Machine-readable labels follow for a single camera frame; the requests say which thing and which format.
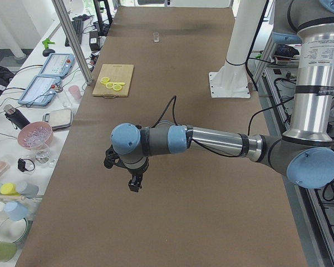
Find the lemon slice at edge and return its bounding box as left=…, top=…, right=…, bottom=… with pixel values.
left=112, top=84, right=122, bottom=91

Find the bamboo cutting board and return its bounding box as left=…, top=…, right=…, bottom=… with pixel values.
left=92, top=64, right=134, bottom=98

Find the clear glass beaker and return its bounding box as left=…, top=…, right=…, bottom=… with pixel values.
left=153, top=32, right=160, bottom=43

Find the grey cup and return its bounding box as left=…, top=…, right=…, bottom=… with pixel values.
left=16, top=181, right=39, bottom=199

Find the metal lunch box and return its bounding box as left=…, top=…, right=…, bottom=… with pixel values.
left=42, top=108, right=73, bottom=131

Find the middle lemon slice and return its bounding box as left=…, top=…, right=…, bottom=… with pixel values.
left=105, top=82, right=114, bottom=89

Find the white plate green rim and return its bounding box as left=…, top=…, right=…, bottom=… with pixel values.
left=0, top=218, right=28, bottom=244

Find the pink bowl with ice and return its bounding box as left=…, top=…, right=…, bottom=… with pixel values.
left=17, top=121, right=53, bottom=149

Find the black insulated bottle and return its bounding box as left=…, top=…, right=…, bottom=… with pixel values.
left=3, top=104, right=30, bottom=129

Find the black keyboard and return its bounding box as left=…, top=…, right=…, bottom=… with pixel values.
left=71, top=17, right=84, bottom=44

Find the yellow cup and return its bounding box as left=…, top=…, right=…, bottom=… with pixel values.
left=0, top=182, right=19, bottom=196

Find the light blue cup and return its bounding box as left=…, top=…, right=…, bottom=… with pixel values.
left=4, top=201, right=29, bottom=221

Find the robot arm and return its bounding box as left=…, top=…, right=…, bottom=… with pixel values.
left=104, top=1, right=334, bottom=192

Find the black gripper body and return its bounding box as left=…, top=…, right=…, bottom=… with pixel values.
left=120, top=156, right=149, bottom=175

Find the pink plastic cup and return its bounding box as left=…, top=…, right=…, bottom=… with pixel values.
left=68, top=85, right=82, bottom=102

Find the white column mount base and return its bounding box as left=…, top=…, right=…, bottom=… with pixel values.
left=209, top=0, right=268, bottom=98

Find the upper teach pendant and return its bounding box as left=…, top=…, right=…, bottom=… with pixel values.
left=39, top=53, right=75, bottom=78

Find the lemon slice near handle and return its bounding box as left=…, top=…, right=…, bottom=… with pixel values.
left=100, top=77, right=110, bottom=84

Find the aluminium frame post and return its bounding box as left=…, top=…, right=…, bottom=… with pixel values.
left=52, top=0, right=93, bottom=85

